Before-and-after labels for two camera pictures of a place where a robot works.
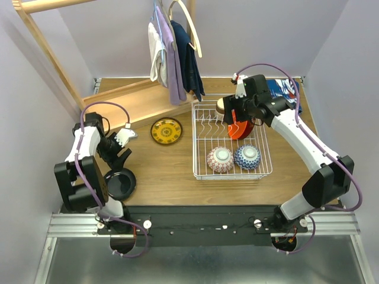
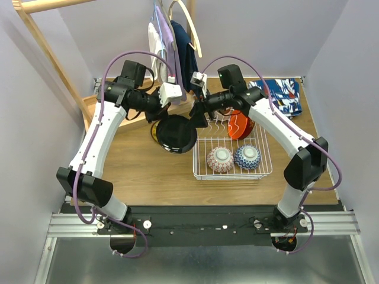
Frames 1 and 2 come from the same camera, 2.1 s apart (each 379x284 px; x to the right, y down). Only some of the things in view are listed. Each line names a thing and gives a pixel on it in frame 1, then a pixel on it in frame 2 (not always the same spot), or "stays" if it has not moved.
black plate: [120, 184] → [176, 134]
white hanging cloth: [158, 55] stays
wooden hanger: [197, 47] stays
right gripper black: [230, 103] → [201, 107]
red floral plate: [248, 129] stays
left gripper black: [117, 158] → [158, 111]
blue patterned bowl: [247, 157] stays
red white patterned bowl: [219, 159] stays
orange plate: [236, 129] stays
